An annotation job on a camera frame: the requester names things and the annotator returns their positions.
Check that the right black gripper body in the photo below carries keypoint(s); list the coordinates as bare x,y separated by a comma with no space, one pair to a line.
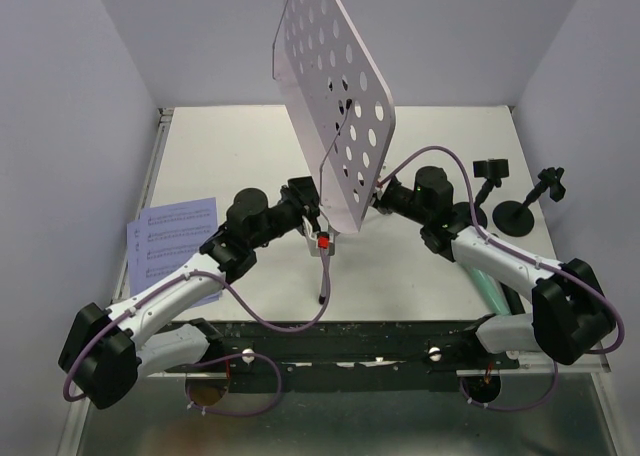
396,200

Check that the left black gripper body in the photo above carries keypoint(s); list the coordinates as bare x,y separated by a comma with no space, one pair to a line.
288,215

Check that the silver tripod music stand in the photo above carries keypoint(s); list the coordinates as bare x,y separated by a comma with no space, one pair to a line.
339,105

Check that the black microphone stand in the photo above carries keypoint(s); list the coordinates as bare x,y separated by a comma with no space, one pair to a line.
493,171
515,218

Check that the green toy microphone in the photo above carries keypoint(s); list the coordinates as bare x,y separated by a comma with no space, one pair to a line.
489,291

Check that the black microphone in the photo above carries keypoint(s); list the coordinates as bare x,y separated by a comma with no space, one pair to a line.
513,300

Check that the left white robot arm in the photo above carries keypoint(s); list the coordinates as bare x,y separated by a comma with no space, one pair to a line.
108,350

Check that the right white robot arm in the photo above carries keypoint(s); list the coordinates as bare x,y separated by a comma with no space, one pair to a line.
568,316

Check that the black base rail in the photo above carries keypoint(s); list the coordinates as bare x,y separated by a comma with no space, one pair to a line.
356,356

